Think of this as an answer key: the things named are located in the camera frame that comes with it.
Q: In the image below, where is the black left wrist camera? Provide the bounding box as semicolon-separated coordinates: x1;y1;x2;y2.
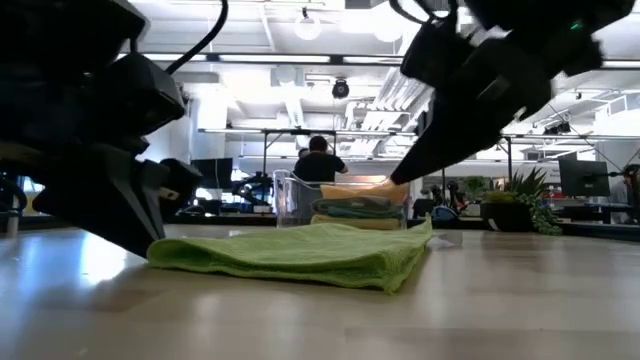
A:
94;51;187;137

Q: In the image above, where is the yellow microfiber towel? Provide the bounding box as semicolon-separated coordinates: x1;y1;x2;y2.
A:
310;213;402;232

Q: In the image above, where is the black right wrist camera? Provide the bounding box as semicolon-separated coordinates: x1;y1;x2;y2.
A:
398;18;475;90

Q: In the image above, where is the black computer monitor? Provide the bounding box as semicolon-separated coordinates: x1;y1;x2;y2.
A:
558;158;612;198
191;157;235;190

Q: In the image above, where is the green microfiber towel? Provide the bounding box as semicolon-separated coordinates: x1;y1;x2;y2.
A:
145;214;434;296

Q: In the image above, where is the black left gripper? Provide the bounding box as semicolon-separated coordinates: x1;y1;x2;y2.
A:
0;0;167;260

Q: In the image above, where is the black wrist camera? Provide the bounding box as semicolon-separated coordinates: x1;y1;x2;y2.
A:
94;51;187;137
398;18;475;90

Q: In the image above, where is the clear plastic bin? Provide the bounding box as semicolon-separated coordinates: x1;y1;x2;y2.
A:
271;168;412;231

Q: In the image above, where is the orange microfiber towel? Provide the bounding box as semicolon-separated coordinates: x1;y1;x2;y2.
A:
319;180;411;207

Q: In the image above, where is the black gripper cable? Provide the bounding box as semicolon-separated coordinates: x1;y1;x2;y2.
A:
164;0;231;76
388;0;460;26

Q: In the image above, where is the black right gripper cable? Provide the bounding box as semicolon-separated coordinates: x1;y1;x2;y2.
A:
388;0;460;26

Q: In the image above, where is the potted succulent plant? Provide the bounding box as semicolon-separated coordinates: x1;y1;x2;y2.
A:
462;166;564;236

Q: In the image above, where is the grey microfiber towel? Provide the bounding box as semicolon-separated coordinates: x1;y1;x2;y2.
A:
311;195;407;214

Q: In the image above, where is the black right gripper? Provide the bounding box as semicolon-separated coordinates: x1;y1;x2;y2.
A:
388;0;637;186

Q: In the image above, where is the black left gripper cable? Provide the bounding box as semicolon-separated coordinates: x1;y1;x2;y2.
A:
164;0;231;76

